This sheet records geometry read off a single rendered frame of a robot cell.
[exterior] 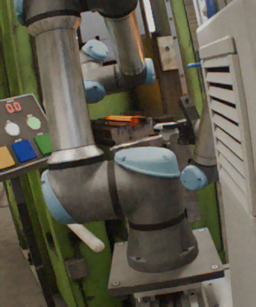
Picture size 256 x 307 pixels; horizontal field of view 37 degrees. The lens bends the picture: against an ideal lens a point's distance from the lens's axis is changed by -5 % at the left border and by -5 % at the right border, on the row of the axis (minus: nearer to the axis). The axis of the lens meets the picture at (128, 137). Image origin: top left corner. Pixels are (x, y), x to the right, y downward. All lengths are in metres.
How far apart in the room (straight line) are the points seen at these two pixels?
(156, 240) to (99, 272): 1.26
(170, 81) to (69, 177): 1.33
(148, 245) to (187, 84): 1.38
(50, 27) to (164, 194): 0.39
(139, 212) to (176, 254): 0.11
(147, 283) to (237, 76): 0.57
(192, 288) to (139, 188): 0.23
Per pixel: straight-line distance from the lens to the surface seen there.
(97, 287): 2.04
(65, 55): 0.78
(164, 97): 1.99
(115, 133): 1.73
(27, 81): 1.77
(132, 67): 1.06
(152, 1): 1.99
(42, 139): 1.48
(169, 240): 0.77
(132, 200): 0.75
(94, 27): 1.73
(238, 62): 0.24
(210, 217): 2.24
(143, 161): 0.73
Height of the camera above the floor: 1.20
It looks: 9 degrees down
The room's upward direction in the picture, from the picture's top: 11 degrees counter-clockwise
